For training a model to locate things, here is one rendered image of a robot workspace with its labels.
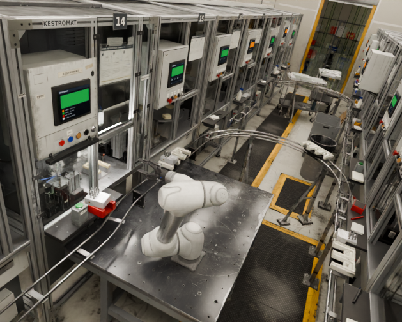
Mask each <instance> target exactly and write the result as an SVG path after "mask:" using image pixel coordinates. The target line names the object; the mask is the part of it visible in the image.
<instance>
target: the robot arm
mask: <svg viewBox="0 0 402 322"><path fill-rule="evenodd" d="M138 161H140V162H142V163H144V164H148V165H150V166H151V167H152V168H153V169H154V170H155V173H149V174H148V172H146V171H144V170H141V169H139V170H138V171H137V172H139V173H142V174H143V175H145V177H146V179H149V180H153V181H156V182H159V181H160V180H162V181H164V182H166V183H167V184H165V185H163V186H162V187H161V188H160V190H159V192H158V202H159V205H160V206H161V208H163V209H164V216H163V219H162V221H161V224H160V226H158V227H156V228H155V229H154V230H152V231H151V232H149V233H146V234H145V235H144V236H143V237H142V239H141V246H142V252H143V254H144V255H145V256H148V257H168V256H172V257H171V261H172V262H176V263H178V264H180V265H182V266H184V267H186V268H188V269H190V270H191V271H192V272H194V271H196V268H197V266H198V264H199V263H200V261H201V260H202V258H203V257H204V256H205V254H206V253H205V252H203V251H202V249H203V244H204V234H203V230H202V229H201V226H200V225H199V224H197V223H195V222H188V223H186V224H184V225H182V227H181V228H179V226H180V224H181V222H182V220H183V218H184V216H186V215H187V214H189V213H190V212H192V211H194V210H195V209H199V208H207V207H212V206H220V205H222V204H224V203H225V202H226V201H227V200H228V191H227V189H226V187H225V186H224V185H223V184H221V183H217V182H214V181H195V180H193V179H192V178H190V177H189V176H186V175H184V174H178V173H177V172H173V171H167V170H165V169H163V168H161V165H162V164H159V163H157V162H156V161H154V160H152V159H149V160H146V159H141V158H140V159H139V160H138ZM152 176H154V177H152ZM155 177H157V178H155Z"/></svg>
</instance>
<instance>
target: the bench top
mask: <svg viewBox="0 0 402 322"><path fill-rule="evenodd" d="M175 172H176V173H178V174H184V175H186V176H189V177H190V178H192V179H193V180H195V181H214V182H217V183H221V184H223V185H224V186H225V187H226V189H227V191H228V200H227V201H226V202H225V203H224V204H222V205H220V206H212V207H207V208H199V209H195V210H194V211H192V212H190V213H189V214H187V215H186V216H184V218H183V220H182V222H181V224H180V226H179V228H181V227H182V225H184V224H186V223H188V222H195V223H197V224H199V225H200V226H201V229H202V230H203V234H204V244H203V249H202V251H203V252H205V253H206V254H205V256H204V257H203V258H202V260H201V261H200V263H199V264H198V266H197V268H196V271H194V272H192V271H191V270H190V269H188V268H186V267H184V266H182V265H180V264H178V263H176V262H172V261H171V257H172V256H168V257H148V256H145V255H144V254H143V252H142V246H141V239H142V237H143V236H144V235H145V234H146V233H149V232H151V231H152V230H154V229H155V228H156V227H158V226H160V224H161V221H162V219H163V216H164V209H163V208H161V206H160V205H159V202H158V192H159V190H160V188H161V187H162V186H163V185H165V184H167V183H166V182H164V181H161V182H160V183H158V184H157V185H156V186H155V187H153V188H152V189H151V190H150V191H149V192H148V193H147V194H146V197H144V205H143V206H145V207H144V208H143V209H142V208H140V207H138V206H136V205H133V207H132V208H131V210H130V211H129V213H128V214H127V216H126V217H125V219H124V220H125V222H124V224H121V225H120V227H119V228H118V230H117V231H116V232H115V234H114V235H113V236H112V238H111V239H110V240H109V241H108V242H107V243H106V244H105V245H104V246H102V247H101V248H100V249H99V250H98V251H97V252H96V253H94V258H92V259H88V260H87V261H86V262H85V263H87V264H89V265H91V266H92V267H94V268H96V269H98V270H100V271H101V272H104V273H105V274H107V275H109V276H111V277H112V278H114V279H116V280H118V281H120V282H122V283H124V284H125V285H127V286H129V287H131V288H132V289H134V290H136V291H138V292H140V293H142V294H143V295H145V296H147V297H149V298H151V299H152V300H155V301H156V302H158V303H160V304H162V305H163V306H165V307H167V308H169V309H171V310H172V311H175V312H176V313H178V314H180V315H182V316H183V317H185V318H187V319H189V320H191V321H193V322H217V320H218V317H219V315H220V313H221V310H222V308H223V306H224V304H225V302H226V300H227V298H228V295H229V293H230V291H231V288H232V287H233V284H234V283H235V280H236V278H237V276H238V273H239V271H240V269H241V267H242V265H243V263H244V261H245V258H246V256H247V254H248V252H249V249H250V247H251V245H252V243H253V241H254V239H255V236H256V234H257V232H258V230H259V227H260V225H261V223H262V221H263V219H264V217H265V215H266V212H267V210H268V208H269V206H270V203H271V202H272V199H273V197H274V194H272V193H270V192H267V191H264V190H262V189H259V188H256V187H253V186H251V185H248V184H246V183H243V182H241V181H238V180H235V179H233V178H229V177H227V176H225V175H222V174H219V173H217V172H214V171H211V170H209V169H206V168H204V167H201V166H198V165H196V164H192V163H190V162H188V161H185V163H184V164H183V165H182V166H181V167H180V168H178V169H177V170H176V171H175ZM156 183H157V182H156V181H153V180H147V181H145V182H144V183H143V184H142V185H141V186H140V187H138V188H137V189H136V190H137V191H139V192H142V193H145V192H146V191H147V190H149V189H150V188H151V187H152V186H154V184H156ZM132 201H133V193H131V194H129V195H128V196H126V198H124V199H123V200H122V201H121V202H120V203H119V205H118V206H117V207H116V209H115V210H114V211H113V213H112V214H111V216H110V217H113V218H116V219H121V220H122V218H123V217H124V216H125V214H126V212H127V211H128V209H129V208H130V207H131V205H132V204H131V202H132ZM108 215H109V214H108ZM108 215H107V216H108ZM107 216H105V217H104V218H99V219H98V220H96V221H95V222H94V223H92V225H90V226H89V227H88V228H86V229H85V230H84V231H83V232H82V233H80V234H79V235H77V236H76V237H75V238H74V239H73V240H71V241H70V242H69V243H67V244H66V245H65V246H64V247H63V248H64V250H65V252H67V253H71V251H73V250H74V249H75V248H76V247H78V246H79V245H80V244H81V243H82V242H84V241H85V240H86V239H87V238H89V237H90V236H91V235H92V234H93V233H94V232H95V231H96V230H97V229H98V228H99V227H100V226H101V225H102V223H103V222H104V220H105V218H106V217H107ZM118 225H119V222H114V221H111V220H107V222H106V223H105V224H104V225H103V227H102V228H101V229H100V230H99V232H97V234H96V235H94V236H93V237H92V238H91V239H90V240H88V241H87V242H86V243H85V244H84V245H83V246H81V247H80V248H81V249H83V250H85V251H87V252H89V253H90V254H91V253H92V252H93V251H94V250H96V249H97V248H98V247H99V246H100V245H101V244H103V242H104V241H106V239H108V237H110V235H111V234H112V233H113V232H114V230H115V229H116V228H117V226H118ZM215 300H216V301H217V303H215V302H214V301H215ZM190 306H192V307H193V308H192V309H191V308H190Z"/></svg>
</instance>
